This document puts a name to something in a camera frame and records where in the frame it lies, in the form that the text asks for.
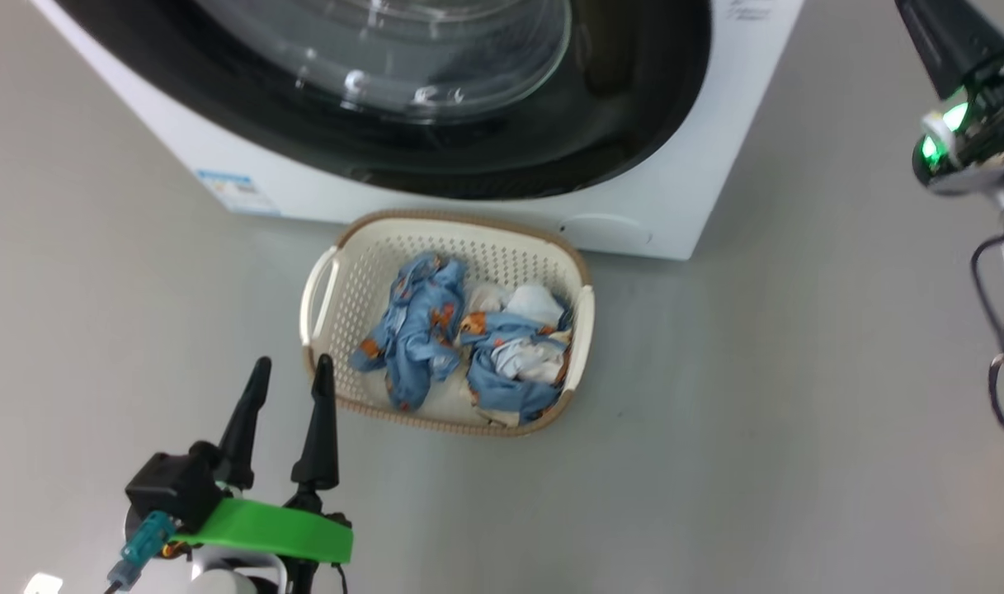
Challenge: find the cream perforated laundry basket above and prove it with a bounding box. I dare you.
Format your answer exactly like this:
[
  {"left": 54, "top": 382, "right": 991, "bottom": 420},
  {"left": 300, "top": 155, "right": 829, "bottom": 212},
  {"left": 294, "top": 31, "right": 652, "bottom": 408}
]
[{"left": 299, "top": 209, "right": 596, "bottom": 438}]

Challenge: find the teal left camera cable plug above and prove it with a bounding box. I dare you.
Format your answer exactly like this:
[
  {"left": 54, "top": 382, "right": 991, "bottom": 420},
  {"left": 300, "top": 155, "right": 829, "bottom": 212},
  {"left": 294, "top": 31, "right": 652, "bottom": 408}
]
[{"left": 106, "top": 510, "right": 177, "bottom": 593}]

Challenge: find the blue and white printed garment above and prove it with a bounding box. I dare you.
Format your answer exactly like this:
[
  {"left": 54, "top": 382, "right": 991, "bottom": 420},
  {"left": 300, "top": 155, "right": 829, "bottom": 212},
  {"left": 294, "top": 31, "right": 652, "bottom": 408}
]
[{"left": 456, "top": 282, "right": 575, "bottom": 428}]

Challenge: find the black round glass washer door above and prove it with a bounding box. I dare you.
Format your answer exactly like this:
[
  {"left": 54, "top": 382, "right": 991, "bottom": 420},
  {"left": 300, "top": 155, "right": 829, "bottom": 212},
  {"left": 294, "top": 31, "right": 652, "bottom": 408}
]
[{"left": 52, "top": 0, "right": 713, "bottom": 201}]

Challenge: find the white front-load washing machine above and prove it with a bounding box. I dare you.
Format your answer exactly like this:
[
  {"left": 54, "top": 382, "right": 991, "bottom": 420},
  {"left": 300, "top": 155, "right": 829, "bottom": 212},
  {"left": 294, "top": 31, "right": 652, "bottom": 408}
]
[{"left": 30, "top": 0, "right": 806, "bottom": 262}]

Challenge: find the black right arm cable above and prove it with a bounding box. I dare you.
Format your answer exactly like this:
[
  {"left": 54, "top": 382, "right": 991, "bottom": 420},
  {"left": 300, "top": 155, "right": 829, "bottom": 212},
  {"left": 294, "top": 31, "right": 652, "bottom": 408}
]
[{"left": 970, "top": 233, "right": 1004, "bottom": 455}]

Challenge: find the blue energy label sticker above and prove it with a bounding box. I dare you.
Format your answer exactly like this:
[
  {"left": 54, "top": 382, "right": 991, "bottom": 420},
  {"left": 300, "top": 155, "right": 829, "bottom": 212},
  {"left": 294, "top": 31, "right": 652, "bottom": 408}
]
[{"left": 196, "top": 169, "right": 281, "bottom": 217}]

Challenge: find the blue garment with orange print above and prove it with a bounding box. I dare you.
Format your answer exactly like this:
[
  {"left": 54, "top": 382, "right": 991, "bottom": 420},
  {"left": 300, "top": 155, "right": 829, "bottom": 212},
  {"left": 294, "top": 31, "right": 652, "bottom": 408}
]
[{"left": 349, "top": 252, "right": 469, "bottom": 413}]

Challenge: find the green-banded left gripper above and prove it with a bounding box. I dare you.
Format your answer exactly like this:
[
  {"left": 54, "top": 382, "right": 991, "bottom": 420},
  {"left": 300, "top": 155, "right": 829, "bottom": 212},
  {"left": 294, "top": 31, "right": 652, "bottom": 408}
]
[{"left": 172, "top": 355, "right": 354, "bottom": 567}]

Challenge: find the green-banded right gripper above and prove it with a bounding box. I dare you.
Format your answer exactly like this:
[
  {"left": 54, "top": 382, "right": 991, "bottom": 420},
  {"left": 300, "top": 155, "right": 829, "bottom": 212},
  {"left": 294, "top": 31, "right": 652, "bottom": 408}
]
[{"left": 895, "top": 0, "right": 1004, "bottom": 195}]

